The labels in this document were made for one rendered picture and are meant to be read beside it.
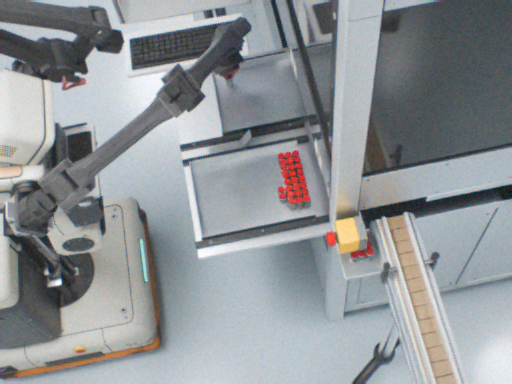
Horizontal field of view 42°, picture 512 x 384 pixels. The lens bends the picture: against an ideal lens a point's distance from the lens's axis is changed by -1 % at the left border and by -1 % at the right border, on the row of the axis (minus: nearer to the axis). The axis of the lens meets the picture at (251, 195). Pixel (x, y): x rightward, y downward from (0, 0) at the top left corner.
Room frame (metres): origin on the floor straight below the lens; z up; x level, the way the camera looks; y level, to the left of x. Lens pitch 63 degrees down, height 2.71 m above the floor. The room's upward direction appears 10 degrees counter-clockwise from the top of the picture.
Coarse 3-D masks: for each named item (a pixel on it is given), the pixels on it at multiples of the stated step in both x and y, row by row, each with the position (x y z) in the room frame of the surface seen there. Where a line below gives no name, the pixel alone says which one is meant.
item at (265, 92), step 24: (240, 72) 1.41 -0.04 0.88; (264, 72) 1.39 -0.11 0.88; (288, 72) 1.38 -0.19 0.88; (216, 96) 1.32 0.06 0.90; (240, 96) 1.32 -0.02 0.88; (264, 96) 1.30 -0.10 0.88; (288, 96) 1.28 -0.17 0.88; (240, 120) 1.22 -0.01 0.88; (264, 120) 1.21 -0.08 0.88; (288, 120) 1.17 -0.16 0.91
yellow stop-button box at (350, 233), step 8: (360, 216) 0.75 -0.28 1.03; (336, 224) 0.74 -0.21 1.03; (344, 224) 0.73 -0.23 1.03; (352, 224) 0.73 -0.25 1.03; (360, 224) 0.73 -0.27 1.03; (336, 232) 0.72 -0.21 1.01; (344, 232) 0.71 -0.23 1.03; (352, 232) 0.71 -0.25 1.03; (360, 232) 0.70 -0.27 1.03; (336, 240) 0.71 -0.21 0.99; (344, 240) 0.69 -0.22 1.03; (352, 240) 0.68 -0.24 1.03; (360, 240) 0.68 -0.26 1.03; (344, 248) 0.68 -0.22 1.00; (352, 248) 0.68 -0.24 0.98; (360, 248) 0.68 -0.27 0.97
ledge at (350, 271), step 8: (368, 232) 0.76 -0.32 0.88; (344, 256) 0.70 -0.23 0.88; (376, 256) 0.68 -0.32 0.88; (344, 264) 0.68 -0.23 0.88; (352, 264) 0.67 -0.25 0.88; (360, 264) 0.67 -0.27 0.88; (368, 264) 0.66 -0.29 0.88; (376, 264) 0.66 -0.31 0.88; (344, 272) 0.65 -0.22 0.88; (352, 272) 0.65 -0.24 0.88; (360, 272) 0.64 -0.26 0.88; (368, 272) 0.64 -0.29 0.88; (376, 272) 0.64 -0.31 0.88; (344, 280) 0.64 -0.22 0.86
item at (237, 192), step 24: (288, 144) 1.09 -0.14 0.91; (192, 168) 1.08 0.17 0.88; (216, 168) 1.06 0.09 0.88; (240, 168) 1.05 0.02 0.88; (264, 168) 1.03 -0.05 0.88; (216, 192) 0.98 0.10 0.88; (240, 192) 0.96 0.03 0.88; (264, 192) 0.95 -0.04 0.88; (216, 216) 0.90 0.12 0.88; (240, 216) 0.88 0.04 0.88; (264, 216) 0.87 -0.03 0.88; (288, 216) 0.86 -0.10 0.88; (312, 216) 0.83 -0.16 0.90
